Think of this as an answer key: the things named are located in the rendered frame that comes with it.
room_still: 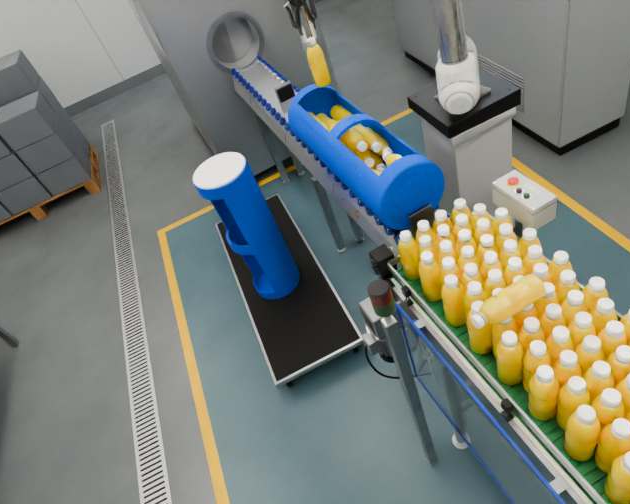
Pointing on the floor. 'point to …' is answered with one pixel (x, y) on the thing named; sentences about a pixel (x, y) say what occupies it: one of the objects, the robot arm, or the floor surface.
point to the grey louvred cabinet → (543, 59)
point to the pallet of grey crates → (26, 146)
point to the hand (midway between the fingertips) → (308, 32)
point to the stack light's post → (409, 387)
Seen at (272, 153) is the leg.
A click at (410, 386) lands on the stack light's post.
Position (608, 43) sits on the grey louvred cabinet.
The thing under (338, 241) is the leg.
